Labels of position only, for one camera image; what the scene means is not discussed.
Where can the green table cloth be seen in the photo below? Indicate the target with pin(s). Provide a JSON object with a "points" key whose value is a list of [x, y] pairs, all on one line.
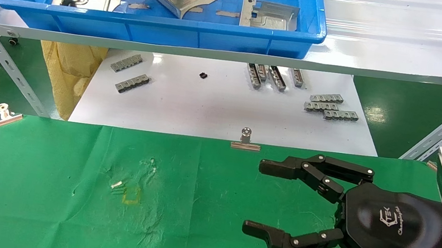
{"points": [[106, 220]]}

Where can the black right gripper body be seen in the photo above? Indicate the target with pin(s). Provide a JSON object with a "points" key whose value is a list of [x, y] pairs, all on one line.
{"points": [[391, 227]]}

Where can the small black part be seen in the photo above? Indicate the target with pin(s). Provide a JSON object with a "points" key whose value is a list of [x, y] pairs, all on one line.
{"points": [[203, 75]]}

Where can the grey connector strips right group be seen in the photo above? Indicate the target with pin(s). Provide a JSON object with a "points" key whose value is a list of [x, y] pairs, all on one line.
{"points": [[320, 107]]}

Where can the notched metal bracket part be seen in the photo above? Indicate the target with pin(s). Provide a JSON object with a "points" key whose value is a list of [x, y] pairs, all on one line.
{"points": [[273, 18]]}

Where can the small white scrap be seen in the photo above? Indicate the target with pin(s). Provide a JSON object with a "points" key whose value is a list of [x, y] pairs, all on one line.
{"points": [[117, 184]]}

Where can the blue plastic bin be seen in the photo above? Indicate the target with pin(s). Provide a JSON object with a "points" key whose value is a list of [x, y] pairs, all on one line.
{"points": [[173, 34]]}

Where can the white metal shelf board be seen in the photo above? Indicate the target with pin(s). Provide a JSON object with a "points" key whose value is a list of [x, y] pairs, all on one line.
{"points": [[383, 60]]}

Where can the yellow cloth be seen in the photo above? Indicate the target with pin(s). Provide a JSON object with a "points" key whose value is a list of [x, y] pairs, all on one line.
{"points": [[69, 74]]}

